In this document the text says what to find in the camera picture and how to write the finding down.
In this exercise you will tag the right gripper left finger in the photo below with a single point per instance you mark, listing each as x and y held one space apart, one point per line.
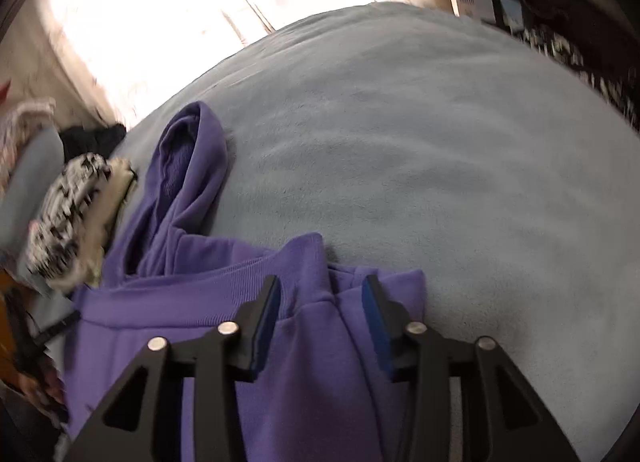
140 417

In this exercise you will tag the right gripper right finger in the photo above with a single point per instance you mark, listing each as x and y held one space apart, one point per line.
502 416

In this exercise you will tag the purple zip hoodie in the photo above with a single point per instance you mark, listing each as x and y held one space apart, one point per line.
321 396

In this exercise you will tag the black white clothes pile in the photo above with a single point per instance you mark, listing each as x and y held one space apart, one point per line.
618 88

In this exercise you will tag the cream folded garment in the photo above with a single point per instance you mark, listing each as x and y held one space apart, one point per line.
96 229

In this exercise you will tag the black white patterned folded garment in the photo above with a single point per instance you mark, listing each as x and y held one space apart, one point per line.
53 240

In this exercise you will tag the black fuzzy garment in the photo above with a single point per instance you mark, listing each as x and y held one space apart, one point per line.
103 141

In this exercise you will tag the blue-grey bed blanket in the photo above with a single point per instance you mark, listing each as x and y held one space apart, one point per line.
409 139

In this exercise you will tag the pink white folded blanket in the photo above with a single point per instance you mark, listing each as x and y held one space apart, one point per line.
18 127

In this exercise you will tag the white cardboard box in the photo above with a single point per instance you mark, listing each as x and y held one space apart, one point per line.
478 10

